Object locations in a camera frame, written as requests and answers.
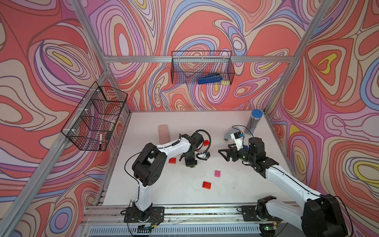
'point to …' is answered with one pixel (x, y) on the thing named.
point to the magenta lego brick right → (217, 174)
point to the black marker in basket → (100, 145)
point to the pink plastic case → (163, 134)
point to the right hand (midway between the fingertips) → (224, 152)
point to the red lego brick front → (207, 185)
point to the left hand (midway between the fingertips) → (193, 163)
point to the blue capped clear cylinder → (256, 116)
